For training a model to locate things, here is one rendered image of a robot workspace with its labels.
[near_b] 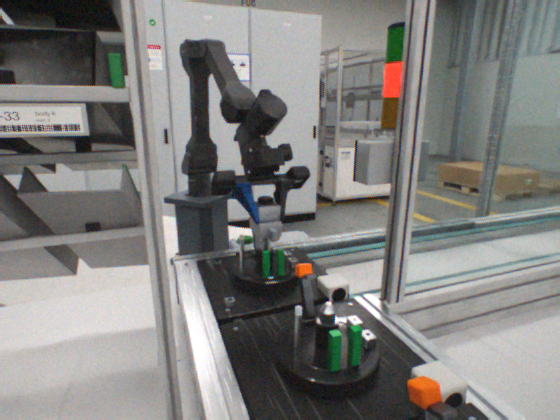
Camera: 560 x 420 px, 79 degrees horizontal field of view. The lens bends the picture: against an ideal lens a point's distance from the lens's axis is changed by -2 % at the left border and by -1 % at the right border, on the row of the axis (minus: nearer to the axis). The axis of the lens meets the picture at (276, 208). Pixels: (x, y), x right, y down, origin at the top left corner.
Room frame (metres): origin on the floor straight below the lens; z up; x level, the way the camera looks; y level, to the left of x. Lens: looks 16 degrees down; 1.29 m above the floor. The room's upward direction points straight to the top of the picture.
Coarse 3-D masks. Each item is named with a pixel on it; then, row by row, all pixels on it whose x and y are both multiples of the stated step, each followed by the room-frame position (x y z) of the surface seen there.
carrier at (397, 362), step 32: (256, 320) 0.47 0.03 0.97; (288, 320) 0.47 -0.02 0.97; (320, 320) 0.39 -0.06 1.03; (352, 320) 0.42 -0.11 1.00; (256, 352) 0.40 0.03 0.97; (288, 352) 0.38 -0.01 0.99; (320, 352) 0.37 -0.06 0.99; (352, 352) 0.35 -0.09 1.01; (384, 352) 0.40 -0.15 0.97; (256, 384) 0.34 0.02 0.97; (288, 384) 0.34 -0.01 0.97; (320, 384) 0.32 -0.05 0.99; (352, 384) 0.32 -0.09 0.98; (384, 384) 0.34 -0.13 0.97; (448, 384) 0.32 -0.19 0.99; (256, 416) 0.29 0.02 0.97; (288, 416) 0.30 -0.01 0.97; (320, 416) 0.29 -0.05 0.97; (352, 416) 0.30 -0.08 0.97; (384, 416) 0.29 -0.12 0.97; (416, 416) 0.30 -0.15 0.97
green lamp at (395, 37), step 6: (390, 30) 0.58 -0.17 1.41; (396, 30) 0.57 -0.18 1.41; (402, 30) 0.56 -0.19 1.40; (390, 36) 0.58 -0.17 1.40; (396, 36) 0.57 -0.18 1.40; (402, 36) 0.56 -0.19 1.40; (390, 42) 0.58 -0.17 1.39; (396, 42) 0.57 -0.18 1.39; (402, 42) 0.56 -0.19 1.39; (390, 48) 0.57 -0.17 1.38; (396, 48) 0.57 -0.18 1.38; (402, 48) 0.56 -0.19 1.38; (390, 54) 0.57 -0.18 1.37; (396, 54) 0.57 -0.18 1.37; (402, 54) 0.56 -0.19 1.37; (390, 60) 0.57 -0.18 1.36; (396, 60) 0.57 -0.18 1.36
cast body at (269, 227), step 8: (264, 200) 0.62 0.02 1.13; (272, 200) 0.62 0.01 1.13; (264, 208) 0.60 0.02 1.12; (272, 208) 0.61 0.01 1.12; (264, 216) 0.60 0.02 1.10; (272, 216) 0.61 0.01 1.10; (264, 224) 0.60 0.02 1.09; (272, 224) 0.60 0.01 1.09; (280, 224) 0.61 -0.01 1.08; (256, 232) 0.61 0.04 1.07; (264, 232) 0.60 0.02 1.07; (272, 232) 0.58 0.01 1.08; (280, 232) 0.61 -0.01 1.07; (272, 240) 0.58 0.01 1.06
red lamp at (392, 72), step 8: (392, 64) 0.57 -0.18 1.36; (400, 64) 0.56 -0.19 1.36; (384, 72) 0.59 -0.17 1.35; (392, 72) 0.57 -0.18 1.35; (400, 72) 0.56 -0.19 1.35; (384, 80) 0.59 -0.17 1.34; (392, 80) 0.57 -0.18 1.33; (400, 80) 0.56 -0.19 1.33; (384, 88) 0.58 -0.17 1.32; (392, 88) 0.57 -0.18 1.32; (384, 96) 0.58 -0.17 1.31; (392, 96) 0.57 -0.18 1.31
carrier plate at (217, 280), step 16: (304, 256) 0.72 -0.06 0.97; (208, 272) 0.64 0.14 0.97; (224, 272) 0.64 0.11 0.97; (320, 272) 0.64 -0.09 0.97; (208, 288) 0.58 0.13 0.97; (224, 288) 0.58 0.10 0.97; (240, 288) 0.58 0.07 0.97; (288, 288) 0.58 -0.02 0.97; (224, 304) 0.52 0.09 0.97; (240, 304) 0.52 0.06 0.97; (256, 304) 0.52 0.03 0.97; (272, 304) 0.52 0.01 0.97; (288, 304) 0.52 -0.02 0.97; (224, 320) 0.48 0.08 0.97
